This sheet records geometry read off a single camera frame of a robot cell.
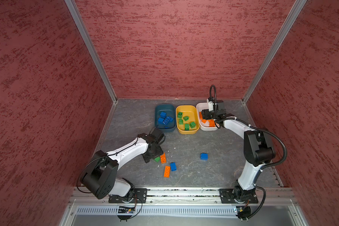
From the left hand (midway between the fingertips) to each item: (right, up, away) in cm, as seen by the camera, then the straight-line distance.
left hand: (156, 158), depth 85 cm
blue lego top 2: (+1, +23, +20) cm, 30 cm away
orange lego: (+30, +26, +10) cm, 41 cm away
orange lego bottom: (+7, -7, -3) cm, 10 cm away
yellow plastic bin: (+25, +30, +27) cm, 47 cm away
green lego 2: (+16, +27, +22) cm, 38 cm away
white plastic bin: (+34, +18, +14) cm, 41 cm away
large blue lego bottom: (+6, +23, +19) cm, 31 cm away
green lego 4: (+25, +19, +16) cm, 35 cm away
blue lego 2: (+31, 0, +3) cm, 31 cm away
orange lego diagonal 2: (+34, +22, +21) cm, 46 cm away
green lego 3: (+16, +22, +21) cm, 34 cm away
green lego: (+1, -1, +1) cm, 1 cm away
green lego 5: (+21, +18, +17) cm, 32 cm away
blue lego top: (+3, +27, +22) cm, 35 cm away
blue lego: (+11, -5, 0) cm, 12 cm away
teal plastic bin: (+8, +31, +25) cm, 41 cm away
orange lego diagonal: (+4, -1, +3) cm, 5 cm away
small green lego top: (+21, +24, +21) cm, 38 cm away
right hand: (+34, +28, +14) cm, 46 cm away
